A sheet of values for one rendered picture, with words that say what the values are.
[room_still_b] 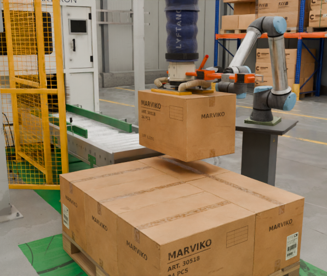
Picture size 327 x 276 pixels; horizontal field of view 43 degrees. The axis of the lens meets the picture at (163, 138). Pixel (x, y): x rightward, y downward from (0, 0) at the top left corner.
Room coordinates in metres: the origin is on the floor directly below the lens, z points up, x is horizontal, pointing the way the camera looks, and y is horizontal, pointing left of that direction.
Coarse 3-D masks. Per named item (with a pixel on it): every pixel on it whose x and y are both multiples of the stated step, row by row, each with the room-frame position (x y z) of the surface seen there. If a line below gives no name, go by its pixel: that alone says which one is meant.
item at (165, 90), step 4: (156, 88) 2.89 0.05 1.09; (160, 88) 2.88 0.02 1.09; (164, 88) 2.85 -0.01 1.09; (168, 88) 2.87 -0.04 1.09; (176, 88) 2.74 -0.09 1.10; (160, 92) 2.82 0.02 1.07; (164, 92) 2.78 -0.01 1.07; (168, 92) 2.74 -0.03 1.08; (172, 92) 2.71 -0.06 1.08; (176, 92) 2.67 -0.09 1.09; (180, 92) 2.67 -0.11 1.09; (184, 92) 2.67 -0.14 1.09; (188, 92) 2.68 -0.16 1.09
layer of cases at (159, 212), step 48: (96, 192) 2.30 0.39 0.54; (144, 192) 2.30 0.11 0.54; (192, 192) 2.30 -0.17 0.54; (240, 192) 2.30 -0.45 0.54; (288, 192) 2.30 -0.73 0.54; (96, 240) 2.19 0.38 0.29; (144, 240) 1.76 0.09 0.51; (192, 240) 1.76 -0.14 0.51; (240, 240) 1.94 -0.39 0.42; (288, 240) 2.16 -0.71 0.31
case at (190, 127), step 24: (144, 96) 2.91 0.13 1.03; (168, 96) 2.66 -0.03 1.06; (192, 96) 2.58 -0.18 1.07; (216, 96) 2.62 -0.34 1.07; (144, 120) 2.92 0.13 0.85; (168, 120) 2.66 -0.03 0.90; (192, 120) 2.51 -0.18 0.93; (216, 120) 2.62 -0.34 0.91; (144, 144) 2.92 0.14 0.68; (168, 144) 2.66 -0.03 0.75; (192, 144) 2.51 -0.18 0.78; (216, 144) 2.61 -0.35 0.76
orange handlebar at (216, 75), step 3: (186, 72) 2.78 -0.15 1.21; (189, 72) 2.76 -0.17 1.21; (192, 72) 2.74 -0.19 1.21; (195, 72) 2.76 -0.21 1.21; (186, 75) 2.78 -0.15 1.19; (189, 75) 2.75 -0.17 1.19; (192, 75) 2.72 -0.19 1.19; (195, 75) 2.69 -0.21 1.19; (207, 75) 2.60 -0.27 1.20; (210, 75) 2.57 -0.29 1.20; (213, 75) 2.55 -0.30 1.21; (216, 75) 2.53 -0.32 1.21; (219, 75) 2.51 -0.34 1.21; (216, 78) 2.53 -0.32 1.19; (219, 78) 2.55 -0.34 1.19; (231, 78) 2.42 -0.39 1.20; (234, 78) 2.40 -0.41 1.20; (249, 78) 2.31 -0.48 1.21; (252, 78) 2.31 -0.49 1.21
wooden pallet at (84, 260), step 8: (64, 232) 2.60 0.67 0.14; (64, 240) 2.61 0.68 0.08; (72, 240) 2.49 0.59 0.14; (64, 248) 2.62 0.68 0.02; (72, 248) 2.53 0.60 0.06; (80, 248) 2.39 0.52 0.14; (72, 256) 2.50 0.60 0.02; (80, 256) 2.50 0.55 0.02; (88, 256) 2.29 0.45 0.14; (80, 264) 2.40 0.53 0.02; (88, 264) 2.39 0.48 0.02; (96, 264) 2.20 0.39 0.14; (296, 264) 2.20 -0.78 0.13; (88, 272) 2.30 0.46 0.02; (96, 272) 2.20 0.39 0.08; (104, 272) 2.11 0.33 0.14; (280, 272) 2.13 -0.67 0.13; (288, 272) 2.16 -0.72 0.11; (296, 272) 2.21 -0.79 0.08
